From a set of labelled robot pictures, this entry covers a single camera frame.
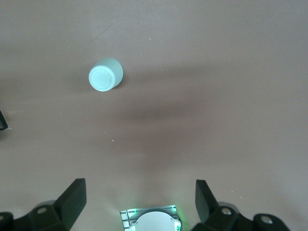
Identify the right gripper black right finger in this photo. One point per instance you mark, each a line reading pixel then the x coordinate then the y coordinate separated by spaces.
pixel 207 207

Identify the pale green cup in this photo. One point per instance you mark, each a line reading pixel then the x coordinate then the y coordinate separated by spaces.
pixel 103 77

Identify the right arm aluminium base plate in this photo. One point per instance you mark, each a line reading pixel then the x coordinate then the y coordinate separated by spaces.
pixel 125 216

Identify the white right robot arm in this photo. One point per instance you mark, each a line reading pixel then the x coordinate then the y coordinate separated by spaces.
pixel 154 222

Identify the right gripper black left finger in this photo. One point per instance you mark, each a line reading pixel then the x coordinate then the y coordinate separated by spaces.
pixel 72 207

